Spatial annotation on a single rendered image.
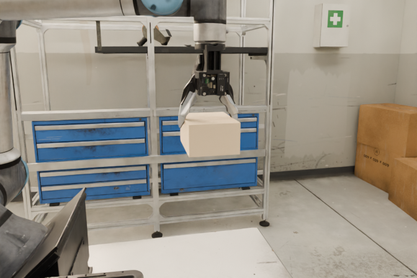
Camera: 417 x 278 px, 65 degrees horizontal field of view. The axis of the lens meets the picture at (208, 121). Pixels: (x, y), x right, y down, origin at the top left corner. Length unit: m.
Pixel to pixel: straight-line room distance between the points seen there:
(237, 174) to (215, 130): 1.73
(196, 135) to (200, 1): 0.29
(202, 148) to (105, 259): 0.49
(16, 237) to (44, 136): 1.55
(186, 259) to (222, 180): 1.46
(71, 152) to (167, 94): 1.14
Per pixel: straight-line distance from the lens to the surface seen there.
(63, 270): 0.74
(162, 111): 2.21
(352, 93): 3.78
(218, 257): 1.03
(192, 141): 0.73
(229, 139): 0.75
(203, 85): 0.74
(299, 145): 3.57
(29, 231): 0.84
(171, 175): 2.35
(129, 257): 1.05
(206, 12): 0.75
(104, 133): 2.27
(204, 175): 2.39
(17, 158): 0.93
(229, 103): 0.79
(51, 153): 2.36
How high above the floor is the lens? 1.27
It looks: 11 degrees down
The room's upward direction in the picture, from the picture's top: straight up
